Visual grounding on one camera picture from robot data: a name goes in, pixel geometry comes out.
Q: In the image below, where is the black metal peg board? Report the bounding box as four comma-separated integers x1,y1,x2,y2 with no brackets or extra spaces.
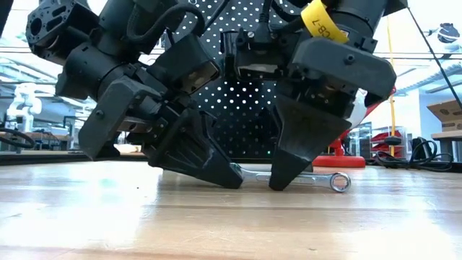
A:
164,0,315,163

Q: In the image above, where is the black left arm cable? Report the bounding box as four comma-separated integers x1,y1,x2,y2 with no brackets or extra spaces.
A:
125,2,206,45

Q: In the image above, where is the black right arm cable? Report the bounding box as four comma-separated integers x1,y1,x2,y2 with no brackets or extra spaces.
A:
258,0,311,40

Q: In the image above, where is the thin black slanted pole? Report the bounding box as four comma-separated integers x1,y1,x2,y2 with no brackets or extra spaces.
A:
406,6,462,109

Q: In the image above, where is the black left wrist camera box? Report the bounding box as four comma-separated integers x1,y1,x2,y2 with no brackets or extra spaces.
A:
146,33,222,95

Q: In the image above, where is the yellow cable label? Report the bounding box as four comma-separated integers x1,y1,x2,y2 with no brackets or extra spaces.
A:
300,0,350,45

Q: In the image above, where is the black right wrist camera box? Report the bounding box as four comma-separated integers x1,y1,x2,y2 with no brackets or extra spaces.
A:
219,27,303,83

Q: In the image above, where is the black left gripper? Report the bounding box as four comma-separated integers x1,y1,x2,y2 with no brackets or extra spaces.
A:
77,76,245,190

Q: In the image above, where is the red desk lamp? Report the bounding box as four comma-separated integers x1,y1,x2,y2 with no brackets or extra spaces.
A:
312,86,398,169

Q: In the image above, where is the brown cardboard box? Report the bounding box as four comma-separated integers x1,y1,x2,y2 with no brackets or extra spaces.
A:
427,99,462,133

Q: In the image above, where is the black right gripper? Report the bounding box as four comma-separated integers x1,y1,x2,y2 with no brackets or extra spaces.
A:
268,37,398,192

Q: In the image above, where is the black aluminium table frame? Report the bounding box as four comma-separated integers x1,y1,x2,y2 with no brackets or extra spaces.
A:
0,149,462,173

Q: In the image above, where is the silver combination wrench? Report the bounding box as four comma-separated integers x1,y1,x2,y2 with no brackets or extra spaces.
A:
230,162,352,194

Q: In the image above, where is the black cord reel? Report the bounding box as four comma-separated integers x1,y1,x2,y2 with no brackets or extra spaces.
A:
436,22,461,45

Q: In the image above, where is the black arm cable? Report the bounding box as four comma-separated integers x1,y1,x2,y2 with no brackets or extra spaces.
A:
258,0,311,40
125,2,206,45

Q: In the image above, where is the white robot figure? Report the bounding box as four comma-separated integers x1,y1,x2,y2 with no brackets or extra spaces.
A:
5,82,43,134

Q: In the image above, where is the thick black cable loop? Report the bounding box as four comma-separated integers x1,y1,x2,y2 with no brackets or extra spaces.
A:
375,138,455,172

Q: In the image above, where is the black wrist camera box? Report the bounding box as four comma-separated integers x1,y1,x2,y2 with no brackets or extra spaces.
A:
219,27,303,83
146,33,222,95

